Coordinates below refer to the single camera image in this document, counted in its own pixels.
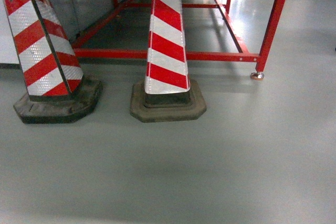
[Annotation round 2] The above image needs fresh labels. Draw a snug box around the red white traffic cone centre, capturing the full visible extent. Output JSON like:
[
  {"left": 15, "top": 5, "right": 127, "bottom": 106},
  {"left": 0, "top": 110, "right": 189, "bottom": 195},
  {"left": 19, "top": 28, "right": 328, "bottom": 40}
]
[{"left": 130, "top": 0, "right": 206, "bottom": 123}]

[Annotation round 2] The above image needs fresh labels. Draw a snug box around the red white traffic cone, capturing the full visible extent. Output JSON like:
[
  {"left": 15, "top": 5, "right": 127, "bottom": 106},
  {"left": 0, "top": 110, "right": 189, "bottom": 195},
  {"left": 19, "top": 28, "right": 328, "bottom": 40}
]
[
  {"left": 130, "top": 0, "right": 206, "bottom": 123},
  {"left": 3, "top": 0, "right": 102, "bottom": 124}
]

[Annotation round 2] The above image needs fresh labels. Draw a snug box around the red white traffic cone left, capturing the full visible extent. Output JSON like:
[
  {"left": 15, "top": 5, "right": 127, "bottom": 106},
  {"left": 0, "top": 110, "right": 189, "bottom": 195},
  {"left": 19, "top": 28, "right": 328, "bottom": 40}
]
[{"left": 3, "top": 0, "right": 102, "bottom": 124}]

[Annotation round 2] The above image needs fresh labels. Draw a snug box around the red metal frame table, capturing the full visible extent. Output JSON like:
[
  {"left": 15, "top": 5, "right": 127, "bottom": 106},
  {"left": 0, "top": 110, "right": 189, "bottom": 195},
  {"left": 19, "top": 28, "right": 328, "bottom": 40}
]
[{"left": 72, "top": 0, "right": 285, "bottom": 80}]

